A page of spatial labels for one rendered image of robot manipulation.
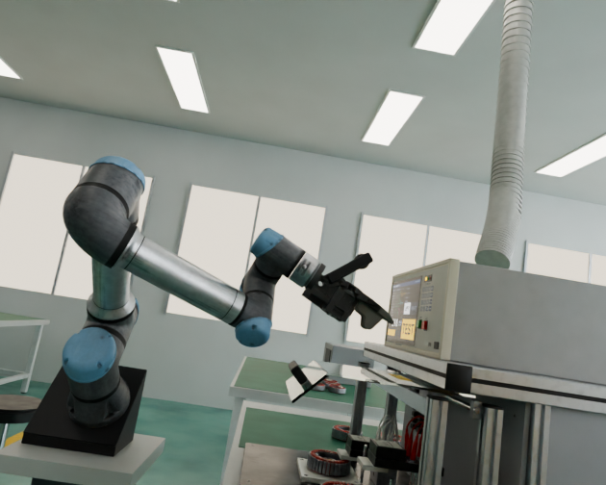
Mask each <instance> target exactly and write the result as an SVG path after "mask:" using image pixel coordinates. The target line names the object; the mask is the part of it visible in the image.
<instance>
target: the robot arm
mask: <svg viewBox="0 0 606 485"><path fill-rule="evenodd" d="M145 185H146V181H145V177H144V175H143V173H142V171H141V170H140V169H139V168H138V167H137V166H136V165H135V164H134V163H132V162H131V161H129V160H127V159H125V158H122V157H118V156H105V157H102V158H100V159H98V160H97V161H96V162H95V163H94V164H92V165H90V167H89V168H88V171H87V172H86V174H85V175H84V176H83V178H82V179H81V180H80V181H79V183H78V184H77V185H76V187H75V188H74V189H73V190H72V191H71V193H70V194H69V195H68V196H67V198H66V199H65V201H64V204H63V223H64V226H65V228H66V230H67V232H68V234H69V235H70V237H71V239H72V240H73V241H74V242H76V244H77V245H78V246H79V247H80V248H81V249H82V250H83V251H85V252H86V253H87V254H88V255H89V256H90V257H91V269H92V294H91V295H90V296H89V297H88V301H87V314H88V316H87V320H86V322H85V324H84V326H83V328H82V330H80V332H79V333H75V334H74V335H72V336H71V337H70V338H69V339H68V341H67V342H66V344H65V345H64V348H63V369H64V371H65V373H66V376H67V380H68V383H69V387H70V393H69V397H68V400H67V409H68V413H69V416H70V417H71V418H72V420H73V421H74V422H75V423H77V424H78V425H80V426H82V427H85V428H99V427H104V426H107V425H109V424H111V423H113V422H115V421H117V420H118V419H119V418H120V417H121V416H122V415H123V414H124V413H125V411H126V410H127V408H128V406H129V403H130V390H129V386H128V384H127V383H126V381H125V380H124V379H123V378H122V377H121V376H120V374H119V368H118V365H119V361H120V359H121V356H122V354H123V351H124V349H125V346H126V344H127V342H128V340H129V338H130V335H131V333H132V330H133V328H134V325H135V324H136V322H137V320H138V317H139V302H138V300H137V299H136V298H135V297H134V295H133V294H132V293H131V292H130V272H131V273H132V274H134V275H135V276H137V277H139V278H141V279H143V280H145V281H147V282H149V283H150V284H152V285H154V286H156V287H158V288H160V289H162V290H164V291H166V292H168V293H169V294H172V295H174V296H176V297H178V298H180V299H182V300H184V301H186V302H187V303H188V304H190V305H192V306H194V307H196V308H198V309H200V310H202V311H204V312H205V313H207V314H209V315H211V316H213V317H215V318H217V319H220V320H222V321H223V322H225V323H227V324H229V325H231V326H233V327H235V328H236V329H235V332H236V339H237V340H238V341H239V343H240V344H242V345H245V346H248V347H258V346H261V345H264V344H265V343H266V342H267V341H268V339H269V336H270V330H271V327H272V313H273V304H274V296H275V287H276V284H277V283H278V281H279V280H280V278H281V277H282V275H284V276H286V277H287V278H289V280H291V281H292V282H293V283H295V284H296V285H298V286H299V287H301V288H303V287H305V291H304V292H303V294H302V296H304V297H305V298H307V299H308V300H310V301H311V302H313V303H314V304H315V305H316V306H317V307H319V308H320V309H321V310H322V311H324V312H325V313H326V315H328V316H329V315H330V317H332V318H334V319H336V320H337V321H343V322H346V321H347V319H348V316H351V315H352V313H353V312H354V310H355V312H356V313H358V314H359V315H360V316H361V327H362V328H364V329H368V330H370V329H372V328H373V327H374V326H375V325H376V324H377V323H379V322H380V321H381V320H382V319H383V320H385V321H387V322H388V323H390V324H393V320H392V318H391V315H390V314H389V313H388V312H387V311H386V310H385V309H384V308H383V307H381V306H380V305H379V304H378V303H377V302H375V301H374V300H373V299H372V298H370V297H369V296H367V295H366V294H364V293H363V292H362V291H361V290H360V289H359V288H357V287H356V286H354V285H353V284H351V283H349V282H348V281H345V279H344V278H343V277H345V276H347V275H349V274H351V273H352V272H354V271H356V270H358V269H365V268H367V267H368V265H369V264H370V263H372V262H373V259H372V257H371V255H370V254H369V253H366V254H363V253H361V254H358V255H357V256H356V257H355V258H354V260H352V261H351V262H349V263H347V264H345V265H343V266H341V267H339V268H337V269H335V270H333V271H331V272H329V273H327V274H326V275H322V272H323V271H324V270H325V268H326V266H325V265H323V264H322V263H321V264H320V261H319V260H318V259H317V258H315V257H314V256H313V255H311V254H310V253H308V252H306V251H305V250H304V249H302V248H301V247H299V246H298V245H296V244H295V243H293V242H291V241H290V240H289V239H287V238H286V237H284V235H281V234H279V233H278V232H276V231H275V230H273V229H271V228H269V227H267V228H265V229H264V230H263V231H262V232H261V233H260V235H259V236H258V237H257V239H256V240H255V241H254V243H253V244H252V246H251V248H250V252H251V253H252V254H253V255H254V256H255V257H256V258H255V261H254V262H253V264H252V266H251V267H250V269H249V271H248V272H247V273H246V274H245V275H244V277H243V278H242V280H241V284H240V289H239V290H238V289H236V288H234V287H232V286H231V285H229V284H227V283H225V282H224V281H222V280H220V279H218V278H217V277H215V276H213V275H211V274H210V273H208V272H207V271H205V270H204V269H202V268H199V267H198V266H196V265H194V264H192V263H191V262H189V261H187V260H185V259H184V258H182V257H180V256H178V255H177V254H175V253H173V252H171V251H170V250H168V249H166V248H164V247H163V246H161V245H159V244H157V243H156V242H153V241H151V240H149V239H148V238H146V237H144V236H143V235H142V234H141V233H140V230H139V227H138V226H137V225H138V223H139V200H140V197H141V196H142V195H143V193H144V191H145ZM305 253H306V254H305ZM302 257H303V258H302ZM300 260H301V261H300ZM298 263H299V264H298ZM319 281H320V282H322V286H319V285H318V282H319Z"/></svg>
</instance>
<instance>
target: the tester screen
mask: <svg viewBox="0 0 606 485"><path fill-rule="evenodd" d="M419 286H420V279H418V280H414V281H410V282H405V283H401V284H397V285H393V288H392V297H391V311H390V315H391V318H392V319H398V324H397V327H391V324H390V323H389V327H388V330H389V329H392V330H400V336H399V337H398V336H392V335H387V338H389V339H394V340H399V341H404V342H409V343H413V342H414V341H412V340H406V339H400V338H401V329H402V321H403V319H417V315H403V314H404V306H405V303H408V302H417V303H418V295H419Z"/></svg>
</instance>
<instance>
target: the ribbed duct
mask: <svg viewBox="0 0 606 485"><path fill-rule="evenodd" d="M533 2H534V0H504V14H503V27H502V36H501V39H502V41H501V49H500V54H501V55H500V64H499V68H500V69H499V77H498V83H499V84H498V86H497V89H498V93H497V100H496V105H497V107H496V115H495V120H496V123H495V124H494V127H495V129H494V135H493V136H494V138H493V147H492V169H491V181H490V195H489V205H488V211H487V215H486V220H485V225H484V229H483V232H482V235H481V238H480V242H479V244H478V247H477V250H476V253H475V257H474V261H475V263H476V264H478V265H484V266H489V267H495V268H505V269H508V268H509V267H510V264H511V261H512V257H513V253H514V249H515V245H516V241H517V237H518V230H519V227H520V222H521V209H522V206H521V205H522V190H523V171H524V169H523V168H524V149H525V132H526V128H525V126H526V121H525V119H526V116H527V114H526V111H527V106H526V104H527V100H528V98H527V95H528V90H527V89H528V85H529V84H528V81H529V75H528V74H529V69H530V68H529V65H530V60H529V59H530V51H531V45H530V44H531V37H532V31H531V30H532V21H533V16H532V15H533V7H534V3H533Z"/></svg>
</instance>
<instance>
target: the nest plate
mask: <svg viewBox="0 0 606 485"><path fill-rule="evenodd" d="M307 461H308V459H304V458H297V466H298V470H299V475H300V479H301V481H303V482H310V483H316V484H322V483H324V482H327V481H339V482H340V481H341V482H346V483H347V482H348V483H350V484H351V483H352V484H354V485H362V483H360V480H359V478H358V476H357V474H355V472H354V470H353V468H352V467H351V466H350V474H348V475H346V476H341V477H336V476H335V477H334V476H333V475H332V476H330V475H328V476H327V475H326V474H325V475H323V474H320V473H317V472H314V471H312V470H311V469H310V468H309V467H308V466H307Z"/></svg>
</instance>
